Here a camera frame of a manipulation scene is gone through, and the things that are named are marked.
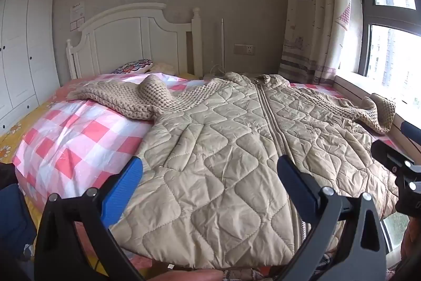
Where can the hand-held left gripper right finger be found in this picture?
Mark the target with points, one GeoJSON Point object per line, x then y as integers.
{"type": "Point", "coordinates": [296, 184]}

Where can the cream printed curtain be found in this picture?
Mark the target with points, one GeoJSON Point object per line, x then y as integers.
{"type": "Point", "coordinates": [315, 11]}

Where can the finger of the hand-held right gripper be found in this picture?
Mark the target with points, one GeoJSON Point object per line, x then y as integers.
{"type": "Point", "coordinates": [389, 154]}
{"type": "Point", "coordinates": [411, 129]}

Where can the pink white checked duvet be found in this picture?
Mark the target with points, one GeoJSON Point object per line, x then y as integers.
{"type": "Point", "coordinates": [82, 136]}

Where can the white paper wall notice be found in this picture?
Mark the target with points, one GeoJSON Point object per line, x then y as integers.
{"type": "Point", "coordinates": [77, 9]}

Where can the white wardrobe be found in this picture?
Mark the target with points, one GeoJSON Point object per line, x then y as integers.
{"type": "Point", "coordinates": [23, 54]}

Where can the white wooden bed headboard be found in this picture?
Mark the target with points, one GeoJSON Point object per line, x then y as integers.
{"type": "Point", "coordinates": [131, 40]}

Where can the thin metal pole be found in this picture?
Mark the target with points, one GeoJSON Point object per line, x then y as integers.
{"type": "Point", "coordinates": [222, 44]}

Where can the person's right forearm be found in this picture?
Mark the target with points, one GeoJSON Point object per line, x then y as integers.
{"type": "Point", "coordinates": [415, 236]}

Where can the dark framed window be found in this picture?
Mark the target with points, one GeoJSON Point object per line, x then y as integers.
{"type": "Point", "coordinates": [393, 47]}

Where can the dark blue cloth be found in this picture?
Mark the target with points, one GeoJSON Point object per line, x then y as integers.
{"type": "Point", "coordinates": [14, 221]}

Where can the person's leg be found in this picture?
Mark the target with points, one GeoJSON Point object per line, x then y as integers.
{"type": "Point", "coordinates": [194, 276]}

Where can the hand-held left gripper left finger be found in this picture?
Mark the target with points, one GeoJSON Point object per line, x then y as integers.
{"type": "Point", "coordinates": [126, 182]}

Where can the colourful patterned pillow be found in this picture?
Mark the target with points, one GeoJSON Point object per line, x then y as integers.
{"type": "Point", "coordinates": [133, 66]}

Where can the wall socket plate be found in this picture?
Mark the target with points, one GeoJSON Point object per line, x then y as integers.
{"type": "Point", "coordinates": [244, 49]}

